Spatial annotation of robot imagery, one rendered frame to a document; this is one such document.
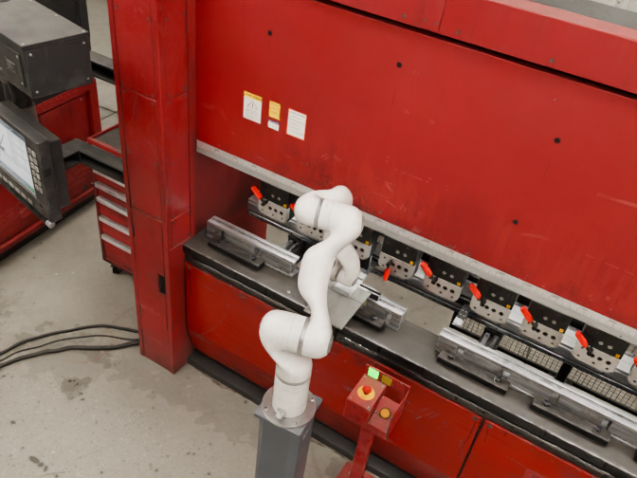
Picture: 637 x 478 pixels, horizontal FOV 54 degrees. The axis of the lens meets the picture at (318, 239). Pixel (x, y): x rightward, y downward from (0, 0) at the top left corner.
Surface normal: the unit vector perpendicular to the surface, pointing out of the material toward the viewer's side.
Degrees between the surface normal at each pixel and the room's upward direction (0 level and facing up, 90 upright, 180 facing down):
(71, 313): 0
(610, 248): 90
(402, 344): 0
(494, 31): 90
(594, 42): 90
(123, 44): 90
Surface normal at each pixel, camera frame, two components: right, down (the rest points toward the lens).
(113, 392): 0.11, -0.78
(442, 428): -0.51, 0.48
